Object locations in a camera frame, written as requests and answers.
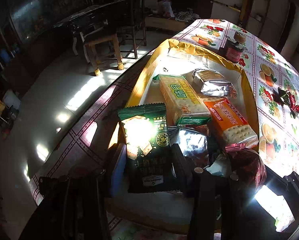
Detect wooden stool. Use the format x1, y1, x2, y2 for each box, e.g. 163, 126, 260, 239
83, 32, 124, 76

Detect yellow-rimmed white cardboard tray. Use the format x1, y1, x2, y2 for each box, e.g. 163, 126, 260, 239
105, 39, 259, 235

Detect dark jar with pink label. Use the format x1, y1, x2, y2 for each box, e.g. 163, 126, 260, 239
224, 31, 246, 63

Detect dark green cracker packet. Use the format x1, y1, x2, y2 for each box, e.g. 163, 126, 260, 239
117, 103, 178, 193

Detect floral fruit tablecloth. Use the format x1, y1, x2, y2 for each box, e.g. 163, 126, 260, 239
28, 18, 299, 240

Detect brown red snack bag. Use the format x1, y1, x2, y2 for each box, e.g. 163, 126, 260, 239
225, 144, 267, 193

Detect orange cracker package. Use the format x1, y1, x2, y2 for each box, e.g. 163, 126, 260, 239
204, 98, 259, 148

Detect silver foil snack bag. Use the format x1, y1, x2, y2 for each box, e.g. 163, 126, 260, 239
168, 126, 210, 167

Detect dark green small packets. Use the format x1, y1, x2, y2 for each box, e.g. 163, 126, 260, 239
278, 88, 291, 107

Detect green yellow cracker package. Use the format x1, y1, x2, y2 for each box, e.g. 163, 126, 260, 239
153, 74, 211, 127

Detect red wrapped candy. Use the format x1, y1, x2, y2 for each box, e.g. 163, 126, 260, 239
288, 92, 299, 115

